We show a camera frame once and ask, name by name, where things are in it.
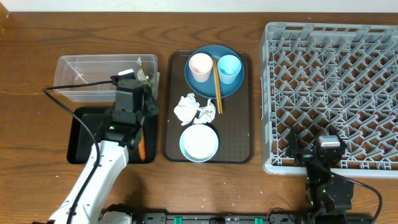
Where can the light blue bowl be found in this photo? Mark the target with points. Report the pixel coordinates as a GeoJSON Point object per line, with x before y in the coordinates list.
{"type": "Point", "coordinates": [199, 143]}

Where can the brown serving tray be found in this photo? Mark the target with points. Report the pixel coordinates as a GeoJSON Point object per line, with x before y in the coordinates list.
{"type": "Point", "coordinates": [234, 127]}

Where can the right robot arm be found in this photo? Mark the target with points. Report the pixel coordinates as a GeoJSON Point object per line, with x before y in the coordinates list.
{"type": "Point", "coordinates": [330, 195]}

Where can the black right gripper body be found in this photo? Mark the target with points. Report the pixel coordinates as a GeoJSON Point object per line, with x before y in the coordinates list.
{"type": "Point", "coordinates": [305, 156]}

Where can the dark blue plate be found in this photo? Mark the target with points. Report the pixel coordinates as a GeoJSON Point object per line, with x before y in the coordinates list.
{"type": "Point", "coordinates": [207, 88]}

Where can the white napkin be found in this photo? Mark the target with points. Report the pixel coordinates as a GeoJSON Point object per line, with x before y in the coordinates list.
{"type": "Point", "coordinates": [186, 108]}

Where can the clear plastic bin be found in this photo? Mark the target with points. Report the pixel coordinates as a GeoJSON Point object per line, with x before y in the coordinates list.
{"type": "Point", "coordinates": [83, 69]}

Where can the orange carrot piece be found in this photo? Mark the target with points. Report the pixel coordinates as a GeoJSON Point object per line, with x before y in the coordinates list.
{"type": "Point", "coordinates": [142, 148]}

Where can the yellow foil snack wrapper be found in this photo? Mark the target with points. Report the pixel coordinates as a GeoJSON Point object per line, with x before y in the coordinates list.
{"type": "Point", "coordinates": [140, 74]}

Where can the grey dishwasher rack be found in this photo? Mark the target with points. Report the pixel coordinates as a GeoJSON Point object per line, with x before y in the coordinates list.
{"type": "Point", "coordinates": [314, 76]}

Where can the light blue cup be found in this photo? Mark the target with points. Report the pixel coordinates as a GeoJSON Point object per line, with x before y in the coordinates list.
{"type": "Point", "coordinates": [229, 67]}

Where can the pink cup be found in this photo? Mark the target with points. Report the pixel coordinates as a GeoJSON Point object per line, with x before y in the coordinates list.
{"type": "Point", "coordinates": [201, 66]}

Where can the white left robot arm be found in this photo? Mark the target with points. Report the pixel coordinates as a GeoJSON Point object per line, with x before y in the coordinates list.
{"type": "Point", "coordinates": [86, 199]}

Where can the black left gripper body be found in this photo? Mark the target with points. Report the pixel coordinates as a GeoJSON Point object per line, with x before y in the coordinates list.
{"type": "Point", "coordinates": [149, 107]}

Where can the white tissue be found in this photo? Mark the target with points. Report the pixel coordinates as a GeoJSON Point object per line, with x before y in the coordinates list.
{"type": "Point", "coordinates": [207, 113]}

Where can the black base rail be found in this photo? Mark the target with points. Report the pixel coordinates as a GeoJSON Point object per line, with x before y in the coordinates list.
{"type": "Point", "coordinates": [217, 219]}

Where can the black tray bin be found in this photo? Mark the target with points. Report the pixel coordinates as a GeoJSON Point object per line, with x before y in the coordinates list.
{"type": "Point", "coordinates": [80, 142]}

